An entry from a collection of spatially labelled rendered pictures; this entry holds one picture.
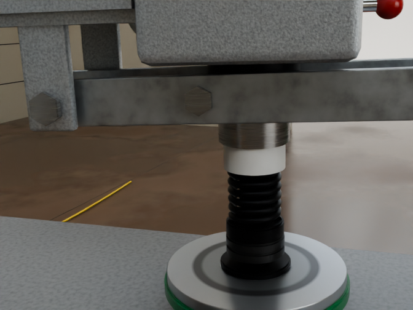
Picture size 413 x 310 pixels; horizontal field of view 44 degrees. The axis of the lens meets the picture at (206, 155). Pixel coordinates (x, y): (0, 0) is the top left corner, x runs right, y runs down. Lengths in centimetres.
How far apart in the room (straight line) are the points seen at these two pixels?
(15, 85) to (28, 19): 685
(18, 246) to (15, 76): 654
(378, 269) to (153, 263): 32
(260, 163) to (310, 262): 15
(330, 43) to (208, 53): 11
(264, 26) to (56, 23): 20
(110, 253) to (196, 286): 26
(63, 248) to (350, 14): 58
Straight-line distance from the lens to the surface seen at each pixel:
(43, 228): 95
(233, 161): 56
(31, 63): 54
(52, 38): 53
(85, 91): 55
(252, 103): 51
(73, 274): 77
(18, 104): 741
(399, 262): 79
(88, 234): 90
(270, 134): 54
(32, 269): 80
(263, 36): 46
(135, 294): 69
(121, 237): 87
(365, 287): 71
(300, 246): 68
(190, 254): 66
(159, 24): 47
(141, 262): 78
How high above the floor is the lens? 118
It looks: 14 degrees down
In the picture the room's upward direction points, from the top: 2 degrees counter-clockwise
